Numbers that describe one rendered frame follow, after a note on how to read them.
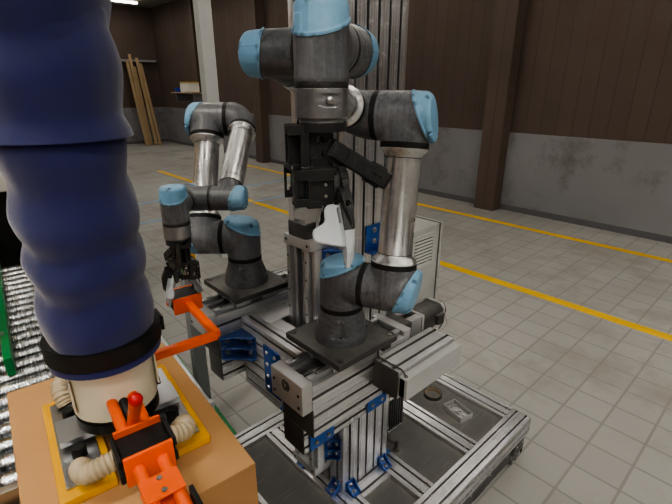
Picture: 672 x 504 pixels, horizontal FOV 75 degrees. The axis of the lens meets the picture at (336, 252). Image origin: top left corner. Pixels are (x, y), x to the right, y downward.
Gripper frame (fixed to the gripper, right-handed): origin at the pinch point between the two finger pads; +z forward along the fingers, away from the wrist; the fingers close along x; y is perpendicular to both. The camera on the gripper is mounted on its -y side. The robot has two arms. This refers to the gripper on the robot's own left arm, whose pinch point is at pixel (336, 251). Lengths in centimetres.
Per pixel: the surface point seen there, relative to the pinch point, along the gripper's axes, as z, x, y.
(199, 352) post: 97, -134, 25
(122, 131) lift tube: -17.2, -26.4, 31.1
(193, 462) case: 50, -15, 27
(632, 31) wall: -84, -348, -464
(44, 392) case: 49, -51, 62
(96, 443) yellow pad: 47, -25, 46
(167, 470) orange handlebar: 35.1, 0.3, 29.6
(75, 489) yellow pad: 48, -14, 48
